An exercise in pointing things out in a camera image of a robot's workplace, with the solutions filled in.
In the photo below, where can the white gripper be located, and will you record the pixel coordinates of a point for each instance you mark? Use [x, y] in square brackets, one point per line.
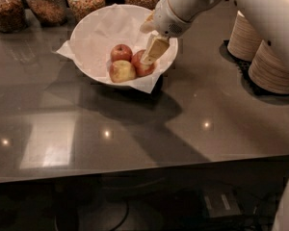
[168, 19]

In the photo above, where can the red apple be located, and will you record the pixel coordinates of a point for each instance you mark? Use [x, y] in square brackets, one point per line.
[141, 69]
[121, 52]

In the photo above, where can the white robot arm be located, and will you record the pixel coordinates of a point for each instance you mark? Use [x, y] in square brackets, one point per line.
[270, 18]

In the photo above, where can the red apple back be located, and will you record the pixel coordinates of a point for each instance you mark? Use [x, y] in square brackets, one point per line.
[121, 52]

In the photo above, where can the yellow-red apple front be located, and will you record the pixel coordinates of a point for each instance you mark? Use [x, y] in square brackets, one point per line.
[122, 71]

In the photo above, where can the white bowl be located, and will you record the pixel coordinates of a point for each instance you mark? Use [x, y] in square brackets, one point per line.
[86, 26]

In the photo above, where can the white paper liner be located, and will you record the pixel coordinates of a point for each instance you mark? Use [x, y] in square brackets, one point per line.
[118, 26]

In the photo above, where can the back stack of paper bowls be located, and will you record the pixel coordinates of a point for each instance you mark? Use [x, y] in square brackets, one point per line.
[244, 40]

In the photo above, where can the black rubber mat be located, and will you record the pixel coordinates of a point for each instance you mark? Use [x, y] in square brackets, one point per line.
[243, 67]

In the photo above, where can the glass cereal jar far left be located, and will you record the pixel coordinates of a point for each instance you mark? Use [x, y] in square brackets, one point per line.
[12, 16]

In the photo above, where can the dark box under table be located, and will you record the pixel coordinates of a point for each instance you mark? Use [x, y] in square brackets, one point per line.
[221, 204]

